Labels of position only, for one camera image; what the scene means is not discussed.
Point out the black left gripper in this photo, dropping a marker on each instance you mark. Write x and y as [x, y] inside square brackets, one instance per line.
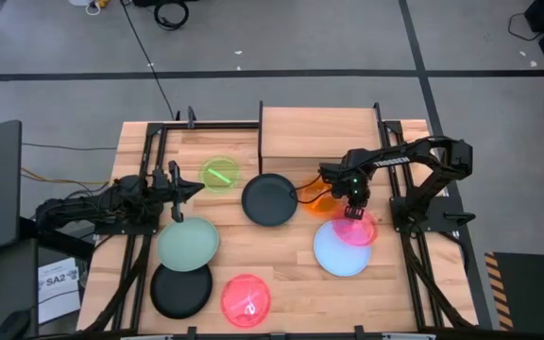
[175, 193]

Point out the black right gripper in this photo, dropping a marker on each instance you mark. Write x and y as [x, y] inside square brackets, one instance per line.
[352, 186]

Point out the pink translucent plate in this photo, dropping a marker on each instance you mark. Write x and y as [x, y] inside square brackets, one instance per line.
[357, 232]

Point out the green translucent plate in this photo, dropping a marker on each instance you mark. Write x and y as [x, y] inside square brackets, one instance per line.
[220, 175]

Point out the orange translucent plate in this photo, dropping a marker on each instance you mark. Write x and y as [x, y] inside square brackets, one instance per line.
[317, 205]

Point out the light blue plate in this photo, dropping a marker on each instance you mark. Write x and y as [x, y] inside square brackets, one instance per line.
[338, 257]

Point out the sage green plate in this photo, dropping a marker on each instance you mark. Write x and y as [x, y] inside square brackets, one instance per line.
[187, 245]

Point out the black plate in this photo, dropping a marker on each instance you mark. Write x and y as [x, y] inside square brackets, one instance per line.
[267, 200]
[180, 295]

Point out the red translucent plate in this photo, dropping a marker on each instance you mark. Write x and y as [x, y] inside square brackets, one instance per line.
[246, 302]

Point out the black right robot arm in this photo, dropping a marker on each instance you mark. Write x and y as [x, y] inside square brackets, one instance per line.
[423, 151]

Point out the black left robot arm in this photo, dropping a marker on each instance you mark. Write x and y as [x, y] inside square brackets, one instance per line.
[88, 208]

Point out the white printed paper sheet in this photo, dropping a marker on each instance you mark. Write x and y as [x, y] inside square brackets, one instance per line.
[58, 290]

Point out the black mat with striped edge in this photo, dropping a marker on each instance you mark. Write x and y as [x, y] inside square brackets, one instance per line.
[536, 293]

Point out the white power strip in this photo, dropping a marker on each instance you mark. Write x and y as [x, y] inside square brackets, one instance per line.
[80, 2]

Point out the black chair part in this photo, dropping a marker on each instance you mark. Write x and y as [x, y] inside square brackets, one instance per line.
[12, 326]

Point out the black aluminium table frame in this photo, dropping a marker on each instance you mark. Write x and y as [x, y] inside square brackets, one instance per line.
[155, 128]

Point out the wooden shelf with black frame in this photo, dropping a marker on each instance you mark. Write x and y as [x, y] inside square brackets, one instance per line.
[314, 132]

